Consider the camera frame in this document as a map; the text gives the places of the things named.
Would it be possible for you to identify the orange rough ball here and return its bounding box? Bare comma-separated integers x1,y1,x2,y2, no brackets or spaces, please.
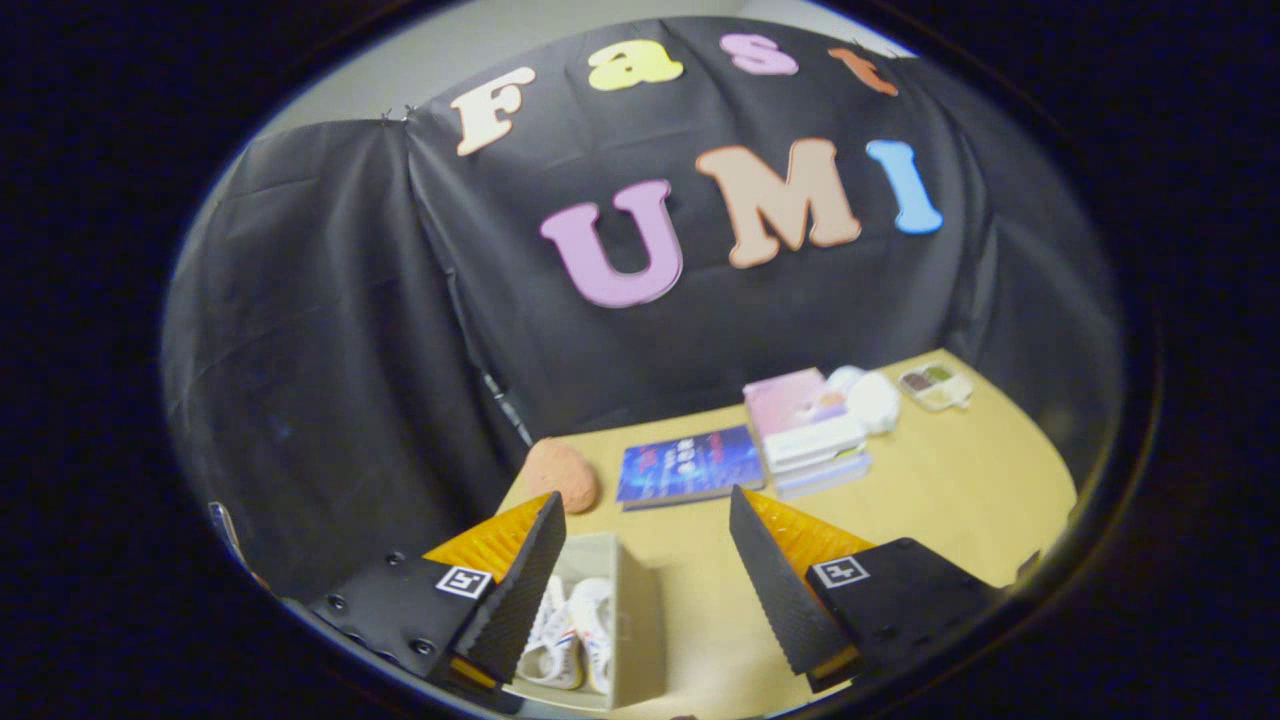
524,437,602,515

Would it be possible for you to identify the blue cover book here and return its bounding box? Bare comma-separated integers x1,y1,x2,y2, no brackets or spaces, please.
615,424,767,513

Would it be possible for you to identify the white canvas shoe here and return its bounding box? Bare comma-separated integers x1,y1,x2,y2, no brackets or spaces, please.
568,577,615,697
515,575,586,692

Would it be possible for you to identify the black backdrop cloth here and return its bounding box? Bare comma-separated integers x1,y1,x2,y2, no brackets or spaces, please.
160,15,1126,601

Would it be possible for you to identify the white round bun toy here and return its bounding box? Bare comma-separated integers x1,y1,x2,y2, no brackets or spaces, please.
827,365,903,437

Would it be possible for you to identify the brown cardboard storage box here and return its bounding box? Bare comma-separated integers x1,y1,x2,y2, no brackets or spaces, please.
503,531,668,713

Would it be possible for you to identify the small clear snack tray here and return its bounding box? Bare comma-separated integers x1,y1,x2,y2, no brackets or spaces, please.
896,361,974,413

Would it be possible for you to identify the white thick book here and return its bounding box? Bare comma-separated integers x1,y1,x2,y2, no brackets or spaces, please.
764,425,870,477

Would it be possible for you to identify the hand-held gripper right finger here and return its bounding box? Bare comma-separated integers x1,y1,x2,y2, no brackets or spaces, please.
727,485,1002,694

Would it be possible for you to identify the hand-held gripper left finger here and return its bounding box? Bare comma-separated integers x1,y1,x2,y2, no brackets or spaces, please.
308,490,568,693

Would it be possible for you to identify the pale blue book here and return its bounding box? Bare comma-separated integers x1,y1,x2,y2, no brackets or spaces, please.
771,451,874,502

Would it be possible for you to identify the pink cover book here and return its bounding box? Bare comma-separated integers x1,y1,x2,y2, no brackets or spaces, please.
742,367,867,467

